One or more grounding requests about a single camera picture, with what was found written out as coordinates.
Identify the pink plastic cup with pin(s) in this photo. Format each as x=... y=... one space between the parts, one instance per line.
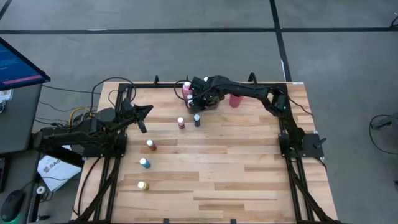
x=235 y=102

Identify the grey stand foot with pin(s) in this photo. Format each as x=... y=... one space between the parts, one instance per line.
x=388 y=121

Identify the blue-screen monitor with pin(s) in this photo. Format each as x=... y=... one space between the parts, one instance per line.
x=15 y=68

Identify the small dark blue paint bottle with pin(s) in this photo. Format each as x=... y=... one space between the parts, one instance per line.
x=196 y=121

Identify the small red paint bottle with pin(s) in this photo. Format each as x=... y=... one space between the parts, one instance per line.
x=152 y=147

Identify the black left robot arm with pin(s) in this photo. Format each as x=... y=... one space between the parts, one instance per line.
x=71 y=137

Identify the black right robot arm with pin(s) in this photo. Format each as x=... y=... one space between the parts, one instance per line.
x=248 y=88

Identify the small pink paint bottle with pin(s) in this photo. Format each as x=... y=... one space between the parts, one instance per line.
x=181 y=124

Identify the black aluminium table frame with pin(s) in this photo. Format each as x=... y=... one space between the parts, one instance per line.
x=149 y=85

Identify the small light blue paint bottle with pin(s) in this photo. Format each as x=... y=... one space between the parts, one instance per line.
x=145 y=164

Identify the printed white paper sheet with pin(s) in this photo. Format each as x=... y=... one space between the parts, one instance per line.
x=59 y=174

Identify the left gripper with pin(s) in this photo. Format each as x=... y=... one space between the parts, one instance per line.
x=129 y=113

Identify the white tape roll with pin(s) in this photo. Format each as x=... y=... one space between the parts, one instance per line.
x=37 y=190

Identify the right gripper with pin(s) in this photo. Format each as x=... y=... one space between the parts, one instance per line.
x=205 y=90

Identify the grey desk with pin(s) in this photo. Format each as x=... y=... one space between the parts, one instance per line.
x=18 y=118

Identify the white paper note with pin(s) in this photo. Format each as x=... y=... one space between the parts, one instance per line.
x=4 y=95

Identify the black metal bar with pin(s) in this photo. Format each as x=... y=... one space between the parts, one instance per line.
x=62 y=157

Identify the black computer mouse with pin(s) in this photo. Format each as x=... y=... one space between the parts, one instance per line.
x=12 y=203

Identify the clear grey plastic bin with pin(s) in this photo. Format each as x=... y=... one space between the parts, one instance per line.
x=217 y=105

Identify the large pink paint bottle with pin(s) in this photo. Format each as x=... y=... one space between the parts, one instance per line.
x=186 y=90

